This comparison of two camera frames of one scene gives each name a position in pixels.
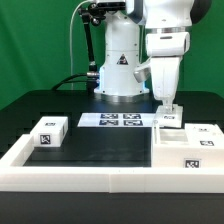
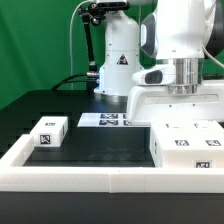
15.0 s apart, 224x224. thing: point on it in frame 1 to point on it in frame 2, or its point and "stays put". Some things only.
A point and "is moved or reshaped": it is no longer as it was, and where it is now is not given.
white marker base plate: [114, 120] stays put
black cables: [76, 78] stays put
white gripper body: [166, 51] to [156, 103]
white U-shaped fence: [14, 176] stays put
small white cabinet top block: [50, 131] stays put
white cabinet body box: [172, 149] is moved or reshaped
